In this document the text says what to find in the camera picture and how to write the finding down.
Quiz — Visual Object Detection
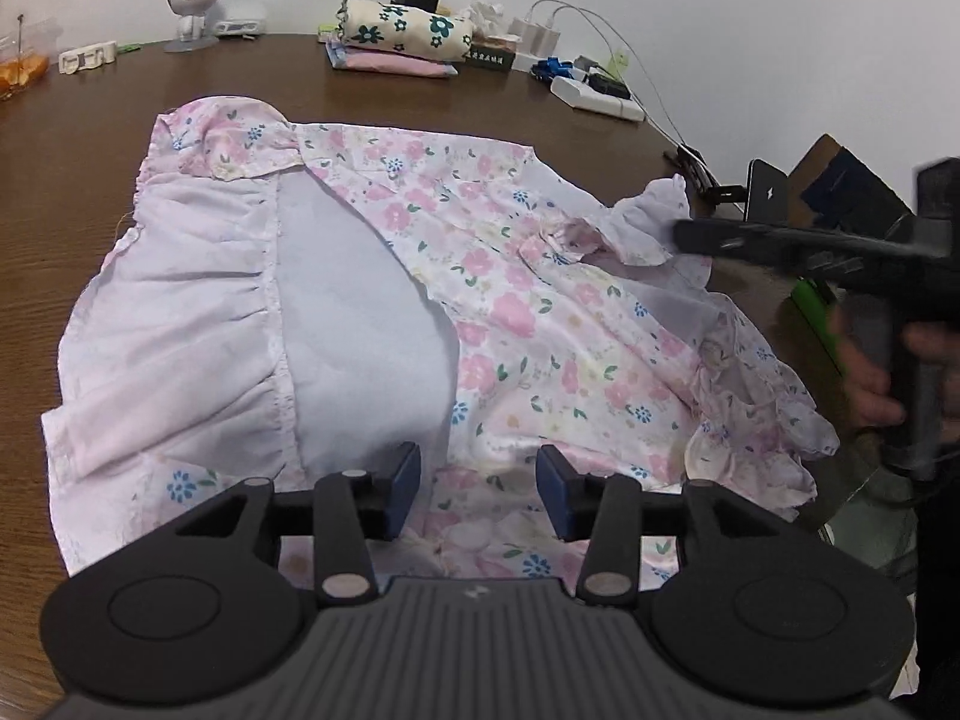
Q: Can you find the white power strip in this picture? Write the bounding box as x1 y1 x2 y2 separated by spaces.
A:
549 74 647 123

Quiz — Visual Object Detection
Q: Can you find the clear box of orange peels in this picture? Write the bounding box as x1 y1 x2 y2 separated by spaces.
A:
0 14 62 103

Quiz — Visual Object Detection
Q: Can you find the white plastic clip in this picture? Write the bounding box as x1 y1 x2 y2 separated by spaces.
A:
58 39 119 75

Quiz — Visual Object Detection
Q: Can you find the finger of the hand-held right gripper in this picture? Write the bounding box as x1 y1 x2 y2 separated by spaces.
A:
673 217 901 271

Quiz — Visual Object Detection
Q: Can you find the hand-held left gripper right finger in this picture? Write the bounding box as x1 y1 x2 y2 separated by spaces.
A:
537 444 753 605

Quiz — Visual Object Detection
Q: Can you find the pink and blue mesh garment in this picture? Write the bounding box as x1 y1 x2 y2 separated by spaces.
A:
323 43 459 80

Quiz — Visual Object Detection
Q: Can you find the person's right hand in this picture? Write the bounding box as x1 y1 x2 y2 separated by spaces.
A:
831 306 960 428

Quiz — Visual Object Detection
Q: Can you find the dark tissue box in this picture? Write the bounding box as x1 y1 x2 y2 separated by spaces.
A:
466 37 518 73

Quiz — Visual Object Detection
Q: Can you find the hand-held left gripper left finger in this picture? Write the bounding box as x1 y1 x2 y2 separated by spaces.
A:
176 441 422 605

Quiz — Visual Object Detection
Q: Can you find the cream green-flower garment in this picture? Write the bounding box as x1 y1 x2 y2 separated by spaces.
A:
334 0 476 62

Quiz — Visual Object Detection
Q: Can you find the clear plastic floss pack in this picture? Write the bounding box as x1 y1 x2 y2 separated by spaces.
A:
213 3 270 38

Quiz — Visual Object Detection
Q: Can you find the dark blue cloth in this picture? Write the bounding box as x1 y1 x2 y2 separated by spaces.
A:
800 145 913 230

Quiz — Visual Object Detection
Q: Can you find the pink floral ruffled garment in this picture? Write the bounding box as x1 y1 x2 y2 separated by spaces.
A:
41 93 842 587

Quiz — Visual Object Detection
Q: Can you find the black folding phone stand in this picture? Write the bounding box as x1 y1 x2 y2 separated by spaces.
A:
663 142 752 204

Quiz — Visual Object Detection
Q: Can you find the black wireless charger pad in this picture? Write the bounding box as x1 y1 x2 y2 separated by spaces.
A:
744 158 791 225

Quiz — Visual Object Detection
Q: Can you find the person's black clothing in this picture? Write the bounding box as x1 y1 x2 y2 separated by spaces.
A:
898 480 960 720

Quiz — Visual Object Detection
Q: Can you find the green padded bar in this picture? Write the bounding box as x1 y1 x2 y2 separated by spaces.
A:
793 277 849 369

